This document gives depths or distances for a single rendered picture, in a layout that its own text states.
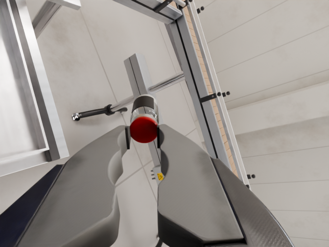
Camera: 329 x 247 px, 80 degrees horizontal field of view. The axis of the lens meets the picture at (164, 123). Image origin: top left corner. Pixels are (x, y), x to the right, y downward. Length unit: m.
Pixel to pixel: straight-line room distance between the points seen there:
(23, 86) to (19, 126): 0.08
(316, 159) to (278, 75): 1.05
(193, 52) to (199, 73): 0.11
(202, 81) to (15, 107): 0.79
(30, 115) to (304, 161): 2.76
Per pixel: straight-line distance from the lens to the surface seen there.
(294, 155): 2.86
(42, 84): 0.51
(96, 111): 1.51
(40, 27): 1.05
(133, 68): 1.33
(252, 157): 2.93
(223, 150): 1.03
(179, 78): 1.13
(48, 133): 0.46
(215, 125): 1.02
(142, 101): 0.16
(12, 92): 0.48
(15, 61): 0.51
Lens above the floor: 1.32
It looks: 37 degrees down
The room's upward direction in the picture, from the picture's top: 73 degrees clockwise
